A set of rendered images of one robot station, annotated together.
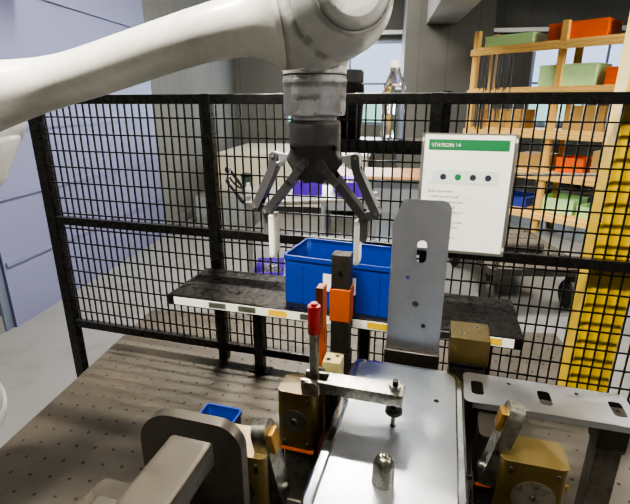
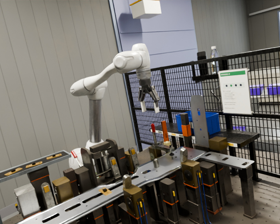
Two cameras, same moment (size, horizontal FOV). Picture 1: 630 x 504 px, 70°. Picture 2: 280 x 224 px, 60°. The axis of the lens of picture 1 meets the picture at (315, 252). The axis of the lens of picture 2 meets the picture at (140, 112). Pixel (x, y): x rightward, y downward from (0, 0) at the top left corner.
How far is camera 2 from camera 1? 1.07 m
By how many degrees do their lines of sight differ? 40
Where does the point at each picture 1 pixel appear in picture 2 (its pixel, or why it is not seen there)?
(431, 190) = (224, 91)
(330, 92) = (142, 73)
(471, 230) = (239, 105)
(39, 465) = not seen: hidden behind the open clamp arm
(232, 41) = (112, 71)
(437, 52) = not seen: outside the picture
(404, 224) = (193, 103)
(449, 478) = (171, 168)
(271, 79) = (270, 32)
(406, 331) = (200, 138)
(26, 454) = not seen: hidden behind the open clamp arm
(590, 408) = (235, 162)
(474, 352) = (215, 145)
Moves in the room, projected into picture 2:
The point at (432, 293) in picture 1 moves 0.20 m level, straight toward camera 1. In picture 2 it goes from (204, 125) to (182, 134)
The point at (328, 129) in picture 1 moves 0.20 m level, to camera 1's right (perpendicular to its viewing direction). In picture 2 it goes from (144, 81) to (172, 77)
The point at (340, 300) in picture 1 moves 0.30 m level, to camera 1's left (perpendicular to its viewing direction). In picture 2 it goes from (184, 129) to (151, 128)
